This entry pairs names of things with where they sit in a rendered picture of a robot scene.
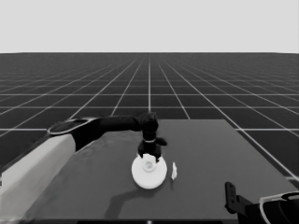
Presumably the small thin white T-shaped piece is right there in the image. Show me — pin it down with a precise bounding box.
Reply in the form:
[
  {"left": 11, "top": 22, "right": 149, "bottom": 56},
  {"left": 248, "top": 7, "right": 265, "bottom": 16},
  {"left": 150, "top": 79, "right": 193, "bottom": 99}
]
[{"left": 170, "top": 161, "right": 178, "bottom": 181}]

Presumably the large thick white disc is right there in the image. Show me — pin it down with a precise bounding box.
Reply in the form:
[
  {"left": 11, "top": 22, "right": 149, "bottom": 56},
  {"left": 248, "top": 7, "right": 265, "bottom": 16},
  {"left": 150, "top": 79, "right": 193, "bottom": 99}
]
[{"left": 131, "top": 154, "right": 168, "bottom": 190}]

